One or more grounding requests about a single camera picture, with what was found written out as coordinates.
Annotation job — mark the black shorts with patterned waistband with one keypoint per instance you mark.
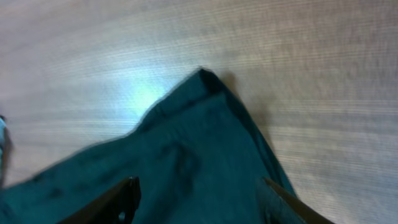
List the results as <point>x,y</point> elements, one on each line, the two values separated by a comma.
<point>197,153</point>

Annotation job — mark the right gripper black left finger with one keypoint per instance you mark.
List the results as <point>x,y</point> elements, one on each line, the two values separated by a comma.
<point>116,206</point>

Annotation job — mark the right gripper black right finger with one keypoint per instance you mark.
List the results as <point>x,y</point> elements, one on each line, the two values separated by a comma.
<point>276,205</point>

